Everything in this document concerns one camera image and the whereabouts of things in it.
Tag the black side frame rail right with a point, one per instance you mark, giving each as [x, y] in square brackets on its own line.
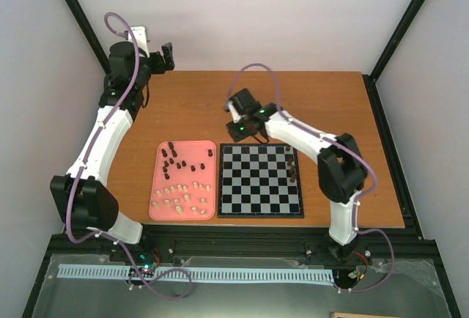
[406, 205]

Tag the black aluminium frame post left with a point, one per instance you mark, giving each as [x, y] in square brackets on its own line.
[88, 32]

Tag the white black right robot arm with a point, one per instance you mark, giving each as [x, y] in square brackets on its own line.
[340, 168]

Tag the black white chessboard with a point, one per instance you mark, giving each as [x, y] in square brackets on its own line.
[254, 182]

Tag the light blue slotted cable duct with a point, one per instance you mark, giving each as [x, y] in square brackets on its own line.
[204, 275]

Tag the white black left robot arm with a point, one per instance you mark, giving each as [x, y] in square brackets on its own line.
[81, 195]

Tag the black aluminium frame post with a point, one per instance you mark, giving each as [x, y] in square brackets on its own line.
[88, 32]
[397, 36]

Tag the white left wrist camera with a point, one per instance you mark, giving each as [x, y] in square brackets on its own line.
[142, 38]

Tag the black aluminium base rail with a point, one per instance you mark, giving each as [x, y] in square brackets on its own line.
[307, 246]

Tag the pink plastic tray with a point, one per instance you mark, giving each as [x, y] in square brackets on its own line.
[192, 183]

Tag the black aluminium frame post right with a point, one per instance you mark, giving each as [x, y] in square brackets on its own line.
[397, 36]

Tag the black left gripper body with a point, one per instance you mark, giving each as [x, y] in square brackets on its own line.
[160, 68]

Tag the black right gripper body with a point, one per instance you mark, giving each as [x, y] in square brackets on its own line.
[243, 133]

